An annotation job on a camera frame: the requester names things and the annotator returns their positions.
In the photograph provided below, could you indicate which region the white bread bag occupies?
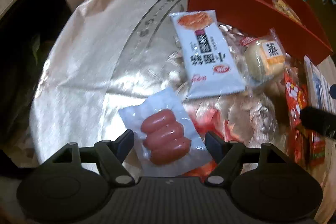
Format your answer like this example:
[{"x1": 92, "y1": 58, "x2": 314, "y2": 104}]
[{"x1": 304, "y1": 56, "x2": 335, "y2": 114}]

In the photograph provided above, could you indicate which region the red Trolli candy packet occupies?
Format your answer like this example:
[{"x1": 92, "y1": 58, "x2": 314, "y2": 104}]
[{"x1": 284, "y1": 68, "x2": 308, "y2": 129}]

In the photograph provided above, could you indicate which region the pink sausage vacuum pack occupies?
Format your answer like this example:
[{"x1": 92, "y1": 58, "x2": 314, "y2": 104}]
[{"x1": 119, "y1": 88, "x2": 213, "y2": 177}]

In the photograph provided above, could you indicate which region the steamed cake clear packet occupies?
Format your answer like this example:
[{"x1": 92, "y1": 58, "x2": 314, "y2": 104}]
[{"x1": 239, "y1": 28, "x2": 286, "y2": 88}]

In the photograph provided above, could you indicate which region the white noodle snack bag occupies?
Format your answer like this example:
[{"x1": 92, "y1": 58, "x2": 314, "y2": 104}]
[{"x1": 170, "y1": 10, "x2": 245, "y2": 99}]

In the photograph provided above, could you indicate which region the red green label packet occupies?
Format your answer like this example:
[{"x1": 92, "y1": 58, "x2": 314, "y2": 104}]
[{"x1": 294, "y1": 130, "x2": 325, "y2": 169}]

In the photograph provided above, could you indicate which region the floral silver tablecloth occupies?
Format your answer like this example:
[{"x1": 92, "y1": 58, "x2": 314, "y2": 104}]
[{"x1": 28, "y1": 0, "x2": 336, "y2": 223}]

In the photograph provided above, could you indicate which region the red cardboard box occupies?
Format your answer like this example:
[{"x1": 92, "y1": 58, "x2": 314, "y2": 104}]
[{"x1": 188, "y1": 0, "x2": 333, "y2": 65}]

